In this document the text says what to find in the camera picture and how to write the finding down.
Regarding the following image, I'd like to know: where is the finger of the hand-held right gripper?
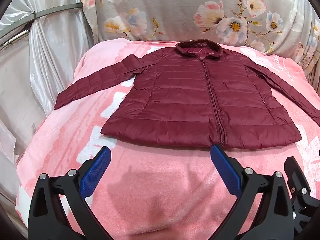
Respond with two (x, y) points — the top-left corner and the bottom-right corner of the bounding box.
(284, 156), (320, 233)

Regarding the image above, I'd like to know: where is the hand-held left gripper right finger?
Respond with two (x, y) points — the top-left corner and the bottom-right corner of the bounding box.
(210, 144), (295, 240)

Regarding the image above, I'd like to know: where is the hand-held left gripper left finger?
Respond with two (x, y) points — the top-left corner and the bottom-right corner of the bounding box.
(28, 145), (112, 240)

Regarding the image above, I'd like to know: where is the maroon puffer jacket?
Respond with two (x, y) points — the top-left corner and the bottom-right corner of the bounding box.
(54, 39), (320, 149)

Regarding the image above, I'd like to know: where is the pink fleece blanket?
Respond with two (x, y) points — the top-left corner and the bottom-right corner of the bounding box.
(15, 37), (320, 240)

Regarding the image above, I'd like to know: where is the white satin curtain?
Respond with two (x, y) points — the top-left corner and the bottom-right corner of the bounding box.
(0, 0), (98, 230)

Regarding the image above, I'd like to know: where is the grey floral bed sheet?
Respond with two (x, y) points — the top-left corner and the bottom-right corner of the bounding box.
(81, 0), (320, 93)

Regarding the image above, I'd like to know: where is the grey curved curtain rail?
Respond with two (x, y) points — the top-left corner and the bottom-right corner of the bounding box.
(0, 2), (83, 48)

